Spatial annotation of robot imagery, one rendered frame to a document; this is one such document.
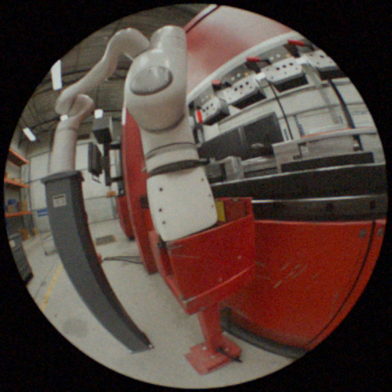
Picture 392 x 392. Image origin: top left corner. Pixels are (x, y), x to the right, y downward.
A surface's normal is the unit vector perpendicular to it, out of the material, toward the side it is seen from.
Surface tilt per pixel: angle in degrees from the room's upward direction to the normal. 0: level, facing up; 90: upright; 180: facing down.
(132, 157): 90
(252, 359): 0
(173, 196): 91
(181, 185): 91
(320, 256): 90
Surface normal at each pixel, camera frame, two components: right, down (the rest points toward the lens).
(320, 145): -0.80, 0.15
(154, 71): 0.12, 0.07
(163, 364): -0.15, -0.99
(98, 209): 0.59, -0.05
